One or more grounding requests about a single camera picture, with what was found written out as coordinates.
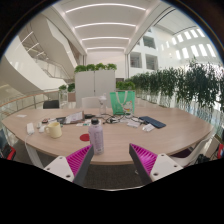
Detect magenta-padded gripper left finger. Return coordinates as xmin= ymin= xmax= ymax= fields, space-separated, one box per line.
xmin=43 ymin=144 xmax=95 ymax=188

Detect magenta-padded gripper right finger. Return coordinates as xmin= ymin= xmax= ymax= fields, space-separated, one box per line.
xmin=128 ymin=143 xmax=184 ymax=186

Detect lilac drink bottle black cap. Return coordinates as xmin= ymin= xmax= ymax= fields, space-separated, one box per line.
xmin=88 ymin=117 xmax=105 ymax=156

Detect flat round red coaster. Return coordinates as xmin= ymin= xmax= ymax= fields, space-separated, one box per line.
xmin=79 ymin=133 xmax=91 ymax=142

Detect white small packet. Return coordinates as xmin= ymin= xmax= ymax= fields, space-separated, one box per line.
xmin=142 ymin=123 xmax=156 ymax=133

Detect colourful sticker sheet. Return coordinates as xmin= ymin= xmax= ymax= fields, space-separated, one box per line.
xmin=75 ymin=119 xmax=93 ymax=128

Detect pale yellow mug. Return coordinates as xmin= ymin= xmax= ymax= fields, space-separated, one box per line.
xmin=44 ymin=121 xmax=63 ymax=139

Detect dark blue notebook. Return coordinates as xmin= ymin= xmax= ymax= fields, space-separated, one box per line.
xmin=138 ymin=115 xmax=167 ymax=130

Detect open printed booklet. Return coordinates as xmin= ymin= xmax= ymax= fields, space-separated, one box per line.
xmin=64 ymin=110 xmax=84 ymax=125

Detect white shell chair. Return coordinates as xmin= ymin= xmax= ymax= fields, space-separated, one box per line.
xmin=171 ymin=133 xmax=214 ymax=168

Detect white power strip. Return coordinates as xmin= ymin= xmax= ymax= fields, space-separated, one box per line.
xmin=26 ymin=122 xmax=36 ymax=136

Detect clear shaker bottle white lid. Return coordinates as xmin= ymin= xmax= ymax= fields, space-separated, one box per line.
xmin=97 ymin=93 xmax=108 ymax=116

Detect green tote bag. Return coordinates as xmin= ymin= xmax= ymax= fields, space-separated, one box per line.
xmin=109 ymin=90 xmax=136 ymax=116

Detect red and black office chair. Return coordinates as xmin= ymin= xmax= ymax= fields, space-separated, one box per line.
xmin=0 ymin=128 xmax=17 ymax=161

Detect small green potted plants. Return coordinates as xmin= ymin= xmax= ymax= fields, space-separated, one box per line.
xmin=58 ymin=83 xmax=76 ymax=103

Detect white cabinet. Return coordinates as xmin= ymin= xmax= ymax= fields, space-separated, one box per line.
xmin=74 ymin=69 xmax=117 ymax=108

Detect green plants in wooden planter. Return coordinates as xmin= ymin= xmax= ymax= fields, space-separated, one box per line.
xmin=115 ymin=80 xmax=137 ymax=92

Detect row of green trees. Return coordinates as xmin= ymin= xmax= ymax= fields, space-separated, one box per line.
xmin=128 ymin=59 xmax=224 ymax=118

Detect green plants in cabinet planter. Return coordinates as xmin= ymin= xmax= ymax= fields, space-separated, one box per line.
xmin=73 ymin=62 xmax=118 ymax=74

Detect tangle of black cables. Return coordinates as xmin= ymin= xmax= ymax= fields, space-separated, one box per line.
xmin=99 ymin=113 xmax=141 ymax=125

